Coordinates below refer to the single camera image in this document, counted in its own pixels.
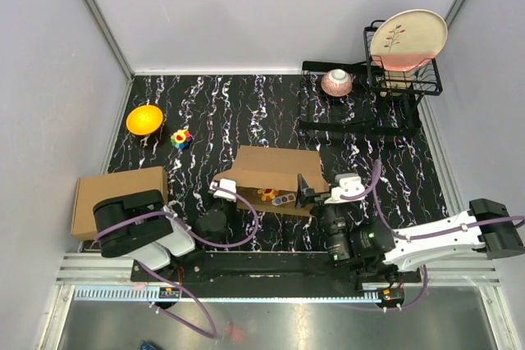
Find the orange plush flower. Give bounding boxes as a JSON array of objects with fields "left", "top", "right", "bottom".
[{"left": 257, "top": 189, "right": 280, "bottom": 202}]

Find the brown cardboard box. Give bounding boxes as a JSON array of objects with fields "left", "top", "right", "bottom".
[
  {"left": 70, "top": 166, "right": 169, "bottom": 241},
  {"left": 214, "top": 146, "right": 329, "bottom": 217}
]

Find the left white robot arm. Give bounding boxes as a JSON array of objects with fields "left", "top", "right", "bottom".
[{"left": 93, "top": 190, "right": 236, "bottom": 281}]

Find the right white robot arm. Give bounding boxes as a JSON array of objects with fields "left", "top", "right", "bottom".
[{"left": 296, "top": 164, "right": 524, "bottom": 282}]

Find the folded brown cardboard box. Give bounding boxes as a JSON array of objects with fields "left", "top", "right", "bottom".
[{"left": 70, "top": 166, "right": 169, "bottom": 241}]

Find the pink patterned bowl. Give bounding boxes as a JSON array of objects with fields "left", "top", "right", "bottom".
[{"left": 321, "top": 69, "right": 353, "bottom": 98}]

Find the rainbow plush flower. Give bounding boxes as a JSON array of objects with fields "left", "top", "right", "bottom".
[{"left": 170, "top": 130, "right": 193, "bottom": 149}]

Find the orange bowl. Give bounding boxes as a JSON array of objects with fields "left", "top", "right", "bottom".
[{"left": 126, "top": 105, "right": 163, "bottom": 136}]

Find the cream pink plate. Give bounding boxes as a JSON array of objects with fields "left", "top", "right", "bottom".
[{"left": 369, "top": 9, "right": 448, "bottom": 72}]

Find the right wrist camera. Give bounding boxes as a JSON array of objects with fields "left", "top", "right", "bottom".
[{"left": 326, "top": 173, "right": 365, "bottom": 204}]

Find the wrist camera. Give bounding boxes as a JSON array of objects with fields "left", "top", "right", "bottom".
[
  {"left": 208, "top": 178, "right": 237, "bottom": 202},
  {"left": 326, "top": 173, "right": 365, "bottom": 204}
]

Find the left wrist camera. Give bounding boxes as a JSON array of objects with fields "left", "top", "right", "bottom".
[{"left": 208, "top": 178, "right": 237, "bottom": 202}]

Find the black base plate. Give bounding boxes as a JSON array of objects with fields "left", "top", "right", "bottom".
[{"left": 156, "top": 249, "right": 422, "bottom": 284}]

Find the black wire dish rack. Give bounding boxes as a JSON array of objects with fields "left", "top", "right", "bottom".
[{"left": 299, "top": 20, "right": 443, "bottom": 137}]

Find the aluminium rail frame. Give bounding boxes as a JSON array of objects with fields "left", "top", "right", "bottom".
[{"left": 57, "top": 252, "right": 524, "bottom": 349}]

